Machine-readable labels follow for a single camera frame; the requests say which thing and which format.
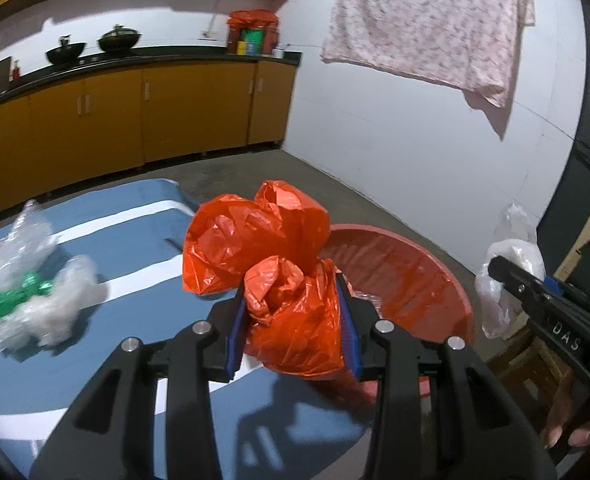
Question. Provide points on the blue striped tablecloth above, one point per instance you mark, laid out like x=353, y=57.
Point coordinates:
x=100, y=210

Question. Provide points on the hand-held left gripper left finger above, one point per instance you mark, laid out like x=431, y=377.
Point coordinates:
x=237, y=335

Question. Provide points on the person's right hand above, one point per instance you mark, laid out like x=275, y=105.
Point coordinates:
x=577, y=432

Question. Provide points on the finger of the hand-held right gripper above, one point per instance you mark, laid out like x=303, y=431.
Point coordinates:
x=512, y=277
x=582, y=300

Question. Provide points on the black wok with lid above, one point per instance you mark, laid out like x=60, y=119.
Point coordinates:
x=119, y=40

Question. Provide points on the clear bubble wrap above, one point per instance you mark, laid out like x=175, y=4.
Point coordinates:
x=15, y=245

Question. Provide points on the wooden stool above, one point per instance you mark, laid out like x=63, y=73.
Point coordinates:
x=525, y=365

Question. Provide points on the clear plastic bag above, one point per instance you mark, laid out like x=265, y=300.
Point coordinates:
x=45, y=310
x=495, y=305

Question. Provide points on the orange plastic bag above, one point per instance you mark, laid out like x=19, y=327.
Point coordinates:
x=255, y=240

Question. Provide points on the pink floral bed sheet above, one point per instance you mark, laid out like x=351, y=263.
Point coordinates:
x=425, y=20

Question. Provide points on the black open wok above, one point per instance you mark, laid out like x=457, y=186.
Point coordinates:
x=65, y=54

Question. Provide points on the white cup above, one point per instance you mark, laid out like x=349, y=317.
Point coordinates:
x=279, y=53

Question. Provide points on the orange covered condiment rack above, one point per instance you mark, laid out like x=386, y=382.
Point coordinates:
x=252, y=17

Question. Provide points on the wooden base cabinets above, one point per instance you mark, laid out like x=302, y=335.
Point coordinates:
x=175, y=110

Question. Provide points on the orange plastic basket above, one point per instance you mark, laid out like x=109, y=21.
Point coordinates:
x=415, y=270

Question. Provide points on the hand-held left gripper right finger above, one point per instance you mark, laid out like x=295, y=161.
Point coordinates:
x=351, y=335

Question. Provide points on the green box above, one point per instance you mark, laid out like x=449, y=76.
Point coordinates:
x=251, y=42

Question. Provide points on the green crumpled plastic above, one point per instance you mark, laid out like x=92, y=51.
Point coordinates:
x=17, y=297

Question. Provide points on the red bottle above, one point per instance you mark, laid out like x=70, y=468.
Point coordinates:
x=16, y=72

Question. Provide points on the black kitchen countertop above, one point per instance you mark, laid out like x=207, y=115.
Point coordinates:
x=175, y=56

